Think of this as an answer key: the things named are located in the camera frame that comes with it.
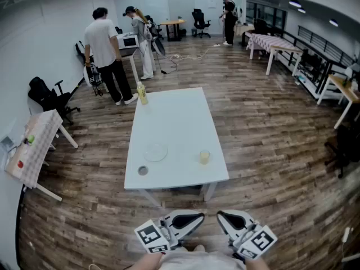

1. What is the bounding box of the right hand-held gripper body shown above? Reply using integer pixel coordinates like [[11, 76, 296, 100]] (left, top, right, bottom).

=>
[[229, 220, 278, 260]]

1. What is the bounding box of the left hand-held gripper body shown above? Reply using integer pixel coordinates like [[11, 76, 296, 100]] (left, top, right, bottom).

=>
[[134, 214, 183, 254]]

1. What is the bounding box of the clear glass plate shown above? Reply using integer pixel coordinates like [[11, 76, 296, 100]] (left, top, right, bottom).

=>
[[143, 143, 169, 163]]

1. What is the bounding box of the person's right forearm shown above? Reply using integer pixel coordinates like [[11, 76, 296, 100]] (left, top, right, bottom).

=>
[[244, 257, 271, 270]]

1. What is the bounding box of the person's left forearm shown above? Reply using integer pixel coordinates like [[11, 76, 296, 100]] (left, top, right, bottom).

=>
[[123, 253, 164, 270]]

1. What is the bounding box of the person's white top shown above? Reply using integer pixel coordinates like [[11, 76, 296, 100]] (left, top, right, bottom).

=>
[[159, 249, 246, 270]]

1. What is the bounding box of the yellow drink bottle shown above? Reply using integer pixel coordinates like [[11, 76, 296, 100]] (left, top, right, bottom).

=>
[[136, 81, 149, 105]]

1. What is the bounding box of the black office chair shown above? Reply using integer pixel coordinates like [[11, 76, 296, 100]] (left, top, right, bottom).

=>
[[75, 40, 87, 65], [192, 8, 212, 39], [325, 122, 360, 179], [28, 76, 81, 126]]

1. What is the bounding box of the checked cloth side table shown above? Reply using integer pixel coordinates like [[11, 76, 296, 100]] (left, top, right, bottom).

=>
[[4, 109, 79, 202]]

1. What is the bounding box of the dark top white-leg table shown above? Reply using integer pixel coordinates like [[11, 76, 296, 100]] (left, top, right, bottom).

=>
[[118, 46, 141, 86]]

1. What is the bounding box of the wooden desk with white legs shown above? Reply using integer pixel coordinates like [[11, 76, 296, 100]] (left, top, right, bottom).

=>
[[317, 74, 360, 129]]

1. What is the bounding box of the black oval panel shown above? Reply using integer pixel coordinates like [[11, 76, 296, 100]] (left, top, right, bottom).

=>
[[151, 37, 167, 57]]

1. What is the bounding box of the checked cloth long table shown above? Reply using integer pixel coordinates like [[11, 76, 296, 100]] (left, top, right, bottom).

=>
[[246, 32, 303, 77]]

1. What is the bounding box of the white microwave oven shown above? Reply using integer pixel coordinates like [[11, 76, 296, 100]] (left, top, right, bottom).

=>
[[116, 31, 139, 50]]

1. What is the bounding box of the beige cloth table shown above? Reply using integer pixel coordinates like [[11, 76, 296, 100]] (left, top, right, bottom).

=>
[[235, 22, 255, 46]]

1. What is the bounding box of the black metal railing shelf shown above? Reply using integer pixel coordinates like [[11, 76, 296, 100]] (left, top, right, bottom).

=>
[[281, 25, 360, 98]]

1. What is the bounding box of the round wooden desk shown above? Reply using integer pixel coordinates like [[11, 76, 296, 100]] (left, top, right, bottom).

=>
[[159, 20, 187, 42]]

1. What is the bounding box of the white power adapter cable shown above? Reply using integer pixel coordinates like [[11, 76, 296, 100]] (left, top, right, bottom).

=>
[[341, 226, 353, 264]]

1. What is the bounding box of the white extension cable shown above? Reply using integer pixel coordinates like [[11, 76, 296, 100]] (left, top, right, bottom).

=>
[[161, 43, 222, 74]]

